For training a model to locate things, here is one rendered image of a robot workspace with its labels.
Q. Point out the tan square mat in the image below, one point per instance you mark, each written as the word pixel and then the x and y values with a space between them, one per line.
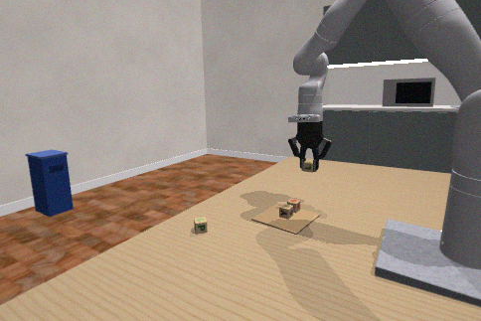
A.
pixel 298 222

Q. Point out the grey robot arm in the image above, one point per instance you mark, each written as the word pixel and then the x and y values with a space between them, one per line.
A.
pixel 442 33

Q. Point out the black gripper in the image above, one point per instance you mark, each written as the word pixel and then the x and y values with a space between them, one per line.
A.
pixel 311 140

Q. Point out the cream letter block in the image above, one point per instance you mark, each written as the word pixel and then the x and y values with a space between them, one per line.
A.
pixel 286 211
pixel 295 203
pixel 308 166
pixel 200 225

